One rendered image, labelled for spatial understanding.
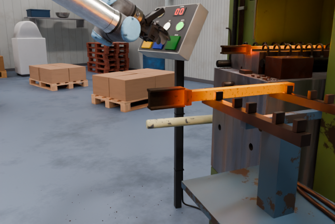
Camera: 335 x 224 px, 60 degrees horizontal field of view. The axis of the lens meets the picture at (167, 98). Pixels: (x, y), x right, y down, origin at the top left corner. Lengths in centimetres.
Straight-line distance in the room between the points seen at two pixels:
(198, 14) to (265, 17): 32
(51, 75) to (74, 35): 430
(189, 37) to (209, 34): 474
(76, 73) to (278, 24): 498
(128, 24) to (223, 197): 66
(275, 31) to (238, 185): 79
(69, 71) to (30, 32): 236
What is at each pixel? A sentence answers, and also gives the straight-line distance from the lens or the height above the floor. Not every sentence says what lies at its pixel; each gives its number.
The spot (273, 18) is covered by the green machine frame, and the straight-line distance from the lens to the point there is 140.
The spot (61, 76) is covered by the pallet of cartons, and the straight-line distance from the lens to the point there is 588.
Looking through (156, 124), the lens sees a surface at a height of 62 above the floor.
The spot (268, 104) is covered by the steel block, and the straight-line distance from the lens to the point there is 93.
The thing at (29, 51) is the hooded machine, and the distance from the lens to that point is 796.
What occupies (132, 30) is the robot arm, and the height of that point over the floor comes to 107.
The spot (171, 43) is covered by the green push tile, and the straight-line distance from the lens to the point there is 146.
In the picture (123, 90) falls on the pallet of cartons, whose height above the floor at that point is 29.
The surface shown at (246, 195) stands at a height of 65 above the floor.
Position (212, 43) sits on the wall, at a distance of 613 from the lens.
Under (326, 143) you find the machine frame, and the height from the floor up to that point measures 72.
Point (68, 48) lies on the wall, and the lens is 986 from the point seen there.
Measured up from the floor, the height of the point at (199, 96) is 91.
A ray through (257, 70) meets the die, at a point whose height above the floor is 93.
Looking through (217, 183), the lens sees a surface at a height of 65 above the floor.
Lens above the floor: 106
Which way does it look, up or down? 13 degrees down
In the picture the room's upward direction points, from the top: straight up
